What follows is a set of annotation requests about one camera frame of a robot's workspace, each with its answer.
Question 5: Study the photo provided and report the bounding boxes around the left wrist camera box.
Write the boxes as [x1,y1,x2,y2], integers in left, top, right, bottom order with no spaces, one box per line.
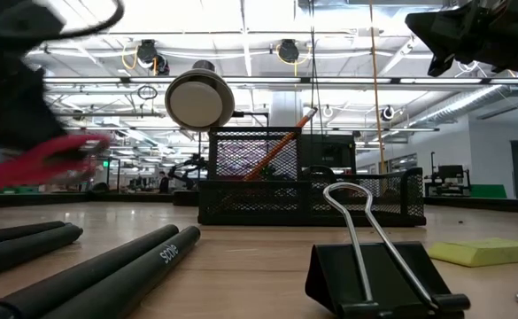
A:
[0,0,66,40]

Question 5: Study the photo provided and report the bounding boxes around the red-handled scissors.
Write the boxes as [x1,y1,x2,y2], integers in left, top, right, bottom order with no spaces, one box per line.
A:
[0,134,112,191]

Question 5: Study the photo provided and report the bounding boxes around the large black binder clip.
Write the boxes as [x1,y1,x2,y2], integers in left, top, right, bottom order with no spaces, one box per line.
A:
[305,182,471,319]

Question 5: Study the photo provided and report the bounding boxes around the black equipment box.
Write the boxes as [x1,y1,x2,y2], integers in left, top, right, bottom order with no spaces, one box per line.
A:
[298,134,357,174]

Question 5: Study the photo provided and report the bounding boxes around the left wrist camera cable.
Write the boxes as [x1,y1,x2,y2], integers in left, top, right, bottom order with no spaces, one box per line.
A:
[58,0,126,42]

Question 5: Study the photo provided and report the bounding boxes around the black aluminium table frame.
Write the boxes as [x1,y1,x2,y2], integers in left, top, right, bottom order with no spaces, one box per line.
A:
[0,191,518,214]

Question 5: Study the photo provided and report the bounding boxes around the black pen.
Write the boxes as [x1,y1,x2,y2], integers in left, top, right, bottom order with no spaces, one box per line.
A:
[0,220,68,249]
[41,225,202,319]
[0,223,181,319]
[0,223,84,283]

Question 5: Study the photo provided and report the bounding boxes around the green bin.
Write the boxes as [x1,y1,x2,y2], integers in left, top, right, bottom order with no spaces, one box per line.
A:
[469,183,507,199]

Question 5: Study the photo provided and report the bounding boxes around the yellow pencil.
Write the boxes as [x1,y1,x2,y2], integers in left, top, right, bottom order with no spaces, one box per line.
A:
[243,107,319,182]

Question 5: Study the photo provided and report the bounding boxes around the black mesh desk organizer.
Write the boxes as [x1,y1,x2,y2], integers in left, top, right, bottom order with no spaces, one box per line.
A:
[197,126,427,228]

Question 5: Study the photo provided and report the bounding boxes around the yellow sticky note pad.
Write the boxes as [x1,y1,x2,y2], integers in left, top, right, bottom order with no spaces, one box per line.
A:
[427,237,518,268]

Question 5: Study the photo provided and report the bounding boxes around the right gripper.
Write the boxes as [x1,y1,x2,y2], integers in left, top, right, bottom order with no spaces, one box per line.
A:
[405,0,518,78]

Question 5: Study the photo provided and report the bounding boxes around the yellow hanging cord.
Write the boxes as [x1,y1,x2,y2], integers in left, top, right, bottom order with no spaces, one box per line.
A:
[367,0,387,175]

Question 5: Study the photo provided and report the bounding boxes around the background robot station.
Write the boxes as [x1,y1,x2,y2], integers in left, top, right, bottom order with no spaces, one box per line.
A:
[424,152,472,198]

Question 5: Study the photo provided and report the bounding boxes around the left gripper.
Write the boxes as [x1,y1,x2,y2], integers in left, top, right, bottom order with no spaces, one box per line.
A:
[0,37,68,151]

